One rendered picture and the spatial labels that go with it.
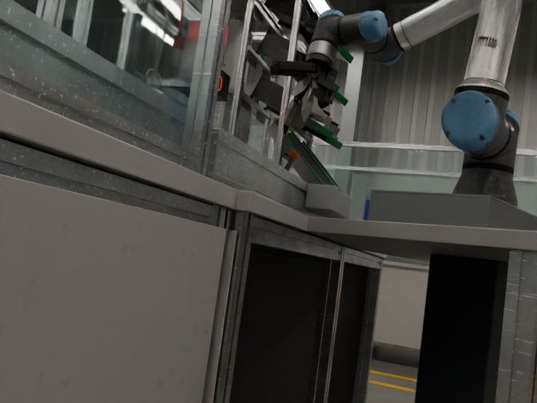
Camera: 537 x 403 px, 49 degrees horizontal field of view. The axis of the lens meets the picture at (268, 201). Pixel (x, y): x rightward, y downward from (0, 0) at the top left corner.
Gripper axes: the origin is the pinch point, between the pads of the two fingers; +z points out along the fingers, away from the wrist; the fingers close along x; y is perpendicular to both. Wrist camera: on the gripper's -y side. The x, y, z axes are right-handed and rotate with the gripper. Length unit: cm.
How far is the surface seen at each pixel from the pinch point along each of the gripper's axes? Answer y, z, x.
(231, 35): 13, -105, 128
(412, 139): 502, -452, 592
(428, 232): 8, 33, -46
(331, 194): 12.4, 15.0, -5.7
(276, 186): -6.3, 24.0, -15.1
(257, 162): -15.7, 25.4, -23.8
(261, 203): -19, 39, -39
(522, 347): 19, 48, -58
